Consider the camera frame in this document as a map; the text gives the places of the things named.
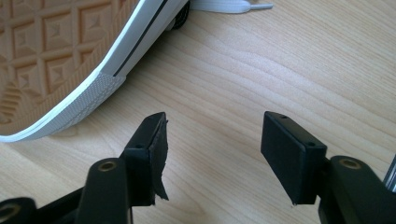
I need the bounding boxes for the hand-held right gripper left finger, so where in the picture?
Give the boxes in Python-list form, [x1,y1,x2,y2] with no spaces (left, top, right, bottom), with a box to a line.
[120,111,171,208]

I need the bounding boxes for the black canvas sneaker white laces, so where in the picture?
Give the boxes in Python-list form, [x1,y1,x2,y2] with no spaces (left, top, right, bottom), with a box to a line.
[0,0,275,144]

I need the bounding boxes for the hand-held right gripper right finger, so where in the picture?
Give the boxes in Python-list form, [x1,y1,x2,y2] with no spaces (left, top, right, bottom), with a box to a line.
[261,110,329,206]

